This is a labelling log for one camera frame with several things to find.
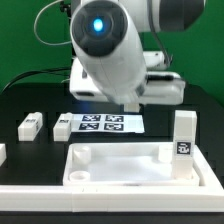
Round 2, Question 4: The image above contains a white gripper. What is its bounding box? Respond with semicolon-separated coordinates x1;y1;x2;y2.
69;59;186;105

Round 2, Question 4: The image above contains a white desk top tray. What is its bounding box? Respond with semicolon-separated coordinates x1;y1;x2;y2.
63;142;200;186

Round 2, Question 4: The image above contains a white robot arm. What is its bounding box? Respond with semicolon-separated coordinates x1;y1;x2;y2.
70;0;206;105

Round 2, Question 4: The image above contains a white marker tag plate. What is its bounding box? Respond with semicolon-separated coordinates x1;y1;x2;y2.
71;114;145;133

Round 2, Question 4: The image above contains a white L-shaped corner fence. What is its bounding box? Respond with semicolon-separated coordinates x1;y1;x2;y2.
0;148;224;212

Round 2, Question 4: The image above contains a white block at left edge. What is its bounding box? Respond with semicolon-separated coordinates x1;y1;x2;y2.
0;144;7;166

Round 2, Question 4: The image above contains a black cable bundle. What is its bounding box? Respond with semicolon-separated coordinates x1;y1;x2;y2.
0;67;73;94

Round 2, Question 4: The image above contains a black camera stand pole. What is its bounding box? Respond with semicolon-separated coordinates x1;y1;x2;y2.
60;0;81;65

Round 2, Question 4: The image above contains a grey looped cable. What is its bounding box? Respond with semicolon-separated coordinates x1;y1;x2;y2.
33;0;75;47

